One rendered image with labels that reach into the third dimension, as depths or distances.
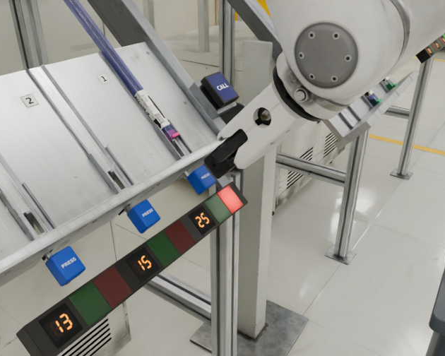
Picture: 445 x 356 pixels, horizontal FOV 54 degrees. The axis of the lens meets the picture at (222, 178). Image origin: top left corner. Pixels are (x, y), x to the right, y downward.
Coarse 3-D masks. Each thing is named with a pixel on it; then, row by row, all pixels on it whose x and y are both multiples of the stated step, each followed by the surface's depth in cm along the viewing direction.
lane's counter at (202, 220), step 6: (198, 210) 58; (204, 210) 58; (192, 216) 57; (198, 216) 57; (204, 216) 58; (198, 222) 57; (204, 222) 57; (210, 222) 58; (198, 228) 56; (204, 228) 57; (210, 228) 58
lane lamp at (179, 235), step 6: (174, 222) 55; (180, 222) 55; (168, 228) 54; (174, 228) 54; (180, 228) 55; (168, 234) 53; (174, 234) 54; (180, 234) 54; (186, 234) 55; (174, 240) 54; (180, 240) 54; (186, 240) 55; (192, 240) 55; (180, 246) 54; (186, 246) 54; (180, 252) 53
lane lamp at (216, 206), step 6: (210, 198) 60; (216, 198) 61; (210, 204) 59; (216, 204) 60; (222, 204) 61; (210, 210) 59; (216, 210) 60; (222, 210) 60; (228, 210) 61; (216, 216) 59; (222, 216) 60; (228, 216) 60
